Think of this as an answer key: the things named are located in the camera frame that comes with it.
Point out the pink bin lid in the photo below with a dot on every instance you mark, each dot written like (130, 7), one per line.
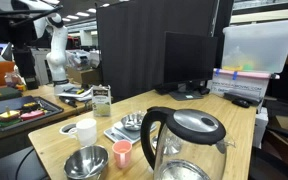
(250, 75)

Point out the dark green case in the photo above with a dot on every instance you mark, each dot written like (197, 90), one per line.
(4, 94)

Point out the pink toy food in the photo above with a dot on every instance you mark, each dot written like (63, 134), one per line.
(32, 115)

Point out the brown cardboard box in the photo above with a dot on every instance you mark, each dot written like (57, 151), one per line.
(84, 76)

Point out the white mug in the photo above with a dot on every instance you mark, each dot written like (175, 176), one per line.
(87, 133)

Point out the black computer monitor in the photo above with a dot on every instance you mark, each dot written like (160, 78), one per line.
(189, 58)

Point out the snack bag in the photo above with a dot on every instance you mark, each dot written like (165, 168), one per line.
(14, 80)

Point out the dark blue notebook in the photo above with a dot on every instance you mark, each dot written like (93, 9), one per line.
(14, 102)

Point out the white printed cardboard box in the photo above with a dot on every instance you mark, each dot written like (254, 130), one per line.
(240, 87)

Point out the yellow toy sandwich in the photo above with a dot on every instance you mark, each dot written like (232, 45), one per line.
(8, 115)

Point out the white digital kitchen scale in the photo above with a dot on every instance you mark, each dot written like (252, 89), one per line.
(114, 135)

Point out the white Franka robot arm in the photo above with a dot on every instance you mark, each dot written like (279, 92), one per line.
(59, 56)

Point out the small steel bowl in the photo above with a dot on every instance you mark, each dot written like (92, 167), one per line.
(133, 121)

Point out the pink plastic cup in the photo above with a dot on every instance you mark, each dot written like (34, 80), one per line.
(121, 155)

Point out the clear plastic storage bin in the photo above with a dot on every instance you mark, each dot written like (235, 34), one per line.
(260, 46)

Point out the dark toy food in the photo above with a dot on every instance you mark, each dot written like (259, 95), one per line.
(30, 106)

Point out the small white box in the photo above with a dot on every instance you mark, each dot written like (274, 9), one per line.
(260, 126)

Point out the black marker pen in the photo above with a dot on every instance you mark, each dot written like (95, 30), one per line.
(68, 101)

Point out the black keyboard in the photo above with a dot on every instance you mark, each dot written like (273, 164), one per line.
(242, 96)

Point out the black tray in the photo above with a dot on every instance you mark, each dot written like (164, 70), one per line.
(52, 108)

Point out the black computer mouse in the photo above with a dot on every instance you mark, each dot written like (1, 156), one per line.
(240, 103)

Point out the large steel bowl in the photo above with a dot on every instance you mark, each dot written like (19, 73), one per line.
(85, 163)

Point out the stack of papers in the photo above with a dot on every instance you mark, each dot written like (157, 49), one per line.
(82, 95)

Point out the glass jar with label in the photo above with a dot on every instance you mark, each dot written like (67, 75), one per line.
(101, 103)

